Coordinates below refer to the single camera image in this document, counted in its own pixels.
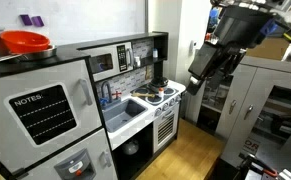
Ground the purple block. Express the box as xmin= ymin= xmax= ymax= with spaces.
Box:
xmin=30 ymin=15 xmax=46 ymax=28
xmin=19 ymin=14 xmax=34 ymax=27

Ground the black and orange tool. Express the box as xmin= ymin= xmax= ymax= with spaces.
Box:
xmin=237 ymin=153 xmax=281 ymax=180

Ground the metal cabinet door handle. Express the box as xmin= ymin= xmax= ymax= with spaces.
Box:
xmin=228 ymin=99 xmax=238 ymax=115
xmin=243 ymin=104 xmax=255 ymax=121

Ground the cardboard box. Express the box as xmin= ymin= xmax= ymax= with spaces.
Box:
xmin=244 ymin=35 xmax=291 ymax=62

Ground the dark grey toy stove top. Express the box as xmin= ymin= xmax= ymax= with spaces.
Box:
xmin=131 ymin=80 xmax=181 ymax=107

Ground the red tap handle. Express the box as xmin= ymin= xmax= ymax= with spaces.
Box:
xmin=111 ymin=90 xmax=123 ymax=100

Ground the silver toy kettle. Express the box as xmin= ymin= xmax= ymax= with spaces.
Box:
xmin=121 ymin=138 xmax=140 ymax=156

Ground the small white cup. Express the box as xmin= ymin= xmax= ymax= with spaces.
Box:
xmin=133 ymin=55 xmax=142 ymax=68

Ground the toy refrigerator with chalkboard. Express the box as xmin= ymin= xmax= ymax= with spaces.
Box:
xmin=0 ymin=59 xmax=103 ymax=174

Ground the blue tap handle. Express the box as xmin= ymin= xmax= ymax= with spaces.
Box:
xmin=98 ymin=96 xmax=109 ymax=107

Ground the grey toy sink basin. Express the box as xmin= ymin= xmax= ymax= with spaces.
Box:
xmin=102 ymin=98 xmax=149 ymax=134

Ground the black toy pot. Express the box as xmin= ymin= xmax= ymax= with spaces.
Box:
xmin=146 ymin=76 xmax=170 ymax=93

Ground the orange plastic bowl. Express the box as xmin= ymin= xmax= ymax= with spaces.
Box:
xmin=0 ymin=30 xmax=52 ymax=55

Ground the white toy oven door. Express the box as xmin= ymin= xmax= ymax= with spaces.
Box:
xmin=152 ymin=105 xmax=180 ymax=154

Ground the grey freezer door with dispenser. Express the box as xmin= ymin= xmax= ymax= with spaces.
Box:
xmin=16 ymin=128 xmax=119 ymax=180

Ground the grey toy faucet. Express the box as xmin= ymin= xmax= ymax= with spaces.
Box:
xmin=100 ymin=80 xmax=114 ymax=104

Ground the toy microwave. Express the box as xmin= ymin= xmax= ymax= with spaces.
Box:
xmin=84 ymin=41 xmax=135 ymax=83

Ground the grey storage cabinet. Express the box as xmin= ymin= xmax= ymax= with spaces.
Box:
xmin=184 ymin=54 xmax=291 ymax=169

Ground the wooden toy utensil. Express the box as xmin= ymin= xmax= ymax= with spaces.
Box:
xmin=130 ymin=92 xmax=156 ymax=99

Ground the toy kitchen play set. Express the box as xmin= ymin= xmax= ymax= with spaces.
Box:
xmin=0 ymin=31 xmax=188 ymax=180

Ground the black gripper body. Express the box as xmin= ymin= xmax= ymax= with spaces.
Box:
xmin=213 ymin=4 xmax=277 ymax=52

